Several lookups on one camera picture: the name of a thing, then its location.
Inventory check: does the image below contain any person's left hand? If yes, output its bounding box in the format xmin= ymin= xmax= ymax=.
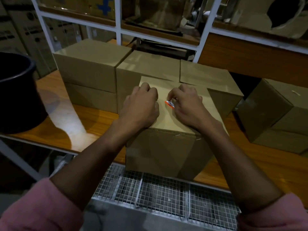
xmin=119 ymin=82 xmax=160 ymax=133

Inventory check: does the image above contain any person's right hand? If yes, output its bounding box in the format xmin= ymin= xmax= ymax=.
xmin=167 ymin=84 xmax=217 ymax=132

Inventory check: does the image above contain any plain brown cardboard box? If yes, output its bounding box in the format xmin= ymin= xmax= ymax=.
xmin=53 ymin=38 xmax=132 ymax=114
xmin=179 ymin=59 xmax=244 ymax=121
xmin=125 ymin=76 xmax=229 ymax=181
xmin=237 ymin=78 xmax=308 ymax=154
xmin=116 ymin=50 xmax=181 ymax=113

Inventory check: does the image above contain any black plastic bucket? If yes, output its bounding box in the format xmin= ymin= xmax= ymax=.
xmin=0 ymin=52 xmax=48 ymax=134

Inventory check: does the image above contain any person's right forearm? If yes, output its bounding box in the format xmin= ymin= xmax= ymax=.
xmin=204 ymin=122 xmax=286 ymax=214

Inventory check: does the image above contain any person's left forearm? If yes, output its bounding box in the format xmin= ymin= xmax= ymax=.
xmin=49 ymin=120 xmax=130 ymax=211

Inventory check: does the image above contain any crumpled brown cardboard box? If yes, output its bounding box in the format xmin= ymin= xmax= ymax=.
xmin=123 ymin=0 xmax=191 ymax=36

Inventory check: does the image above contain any Pico box with hole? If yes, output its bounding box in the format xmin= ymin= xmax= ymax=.
xmin=228 ymin=0 xmax=308 ymax=39

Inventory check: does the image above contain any stack of large appliance cartons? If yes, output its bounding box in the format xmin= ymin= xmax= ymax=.
xmin=0 ymin=0 xmax=116 ymax=80

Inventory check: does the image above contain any wooden drawer panel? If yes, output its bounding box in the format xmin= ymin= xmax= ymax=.
xmin=198 ymin=33 xmax=308 ymax=88

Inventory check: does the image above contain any white metal shelf rack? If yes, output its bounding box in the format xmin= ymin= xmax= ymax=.
xmin=30 ymin=0 xmax=308 ymax=63

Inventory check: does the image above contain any pink right shirt sleeve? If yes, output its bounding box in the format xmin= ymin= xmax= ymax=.
xmin=237 ymin=192 xmax=308 ymax=231

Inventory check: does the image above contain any pink shirt sleeve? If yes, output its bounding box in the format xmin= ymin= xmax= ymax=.
xmin=237 ymin=192 xmax=308 ymax=231
xmin=0 ymin=178 xmax=83 ymax=231

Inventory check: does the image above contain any pink left shirt sleeve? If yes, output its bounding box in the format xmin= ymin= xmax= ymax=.
xmin=0 ymin=178 xmax=83 ymax=231

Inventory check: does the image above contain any wire mesh cage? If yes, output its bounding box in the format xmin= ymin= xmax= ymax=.
xmin=91 ymin=163 xmax=241 ymax=231

